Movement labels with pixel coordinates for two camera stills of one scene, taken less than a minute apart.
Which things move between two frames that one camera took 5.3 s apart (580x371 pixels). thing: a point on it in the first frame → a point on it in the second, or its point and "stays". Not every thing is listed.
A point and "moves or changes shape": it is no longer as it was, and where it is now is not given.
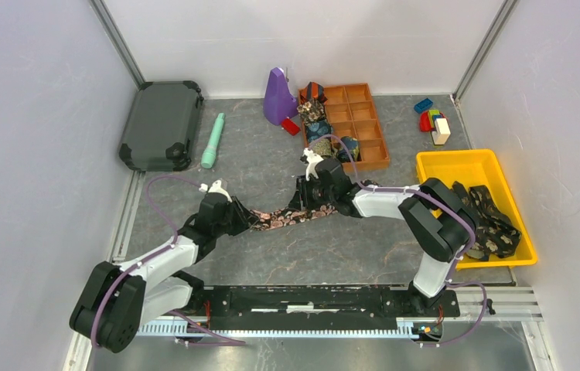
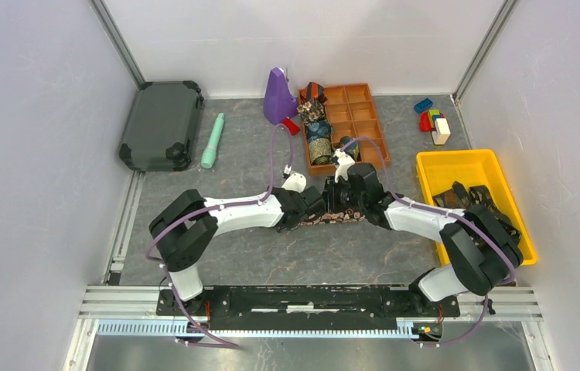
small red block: x=289 y=126 stays
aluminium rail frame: x=481 y=304 stays
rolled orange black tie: x=313 y=90 stays
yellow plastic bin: x=482 y=168 stays
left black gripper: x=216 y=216 → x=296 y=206
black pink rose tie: x=263 y=219 moves or changes shape
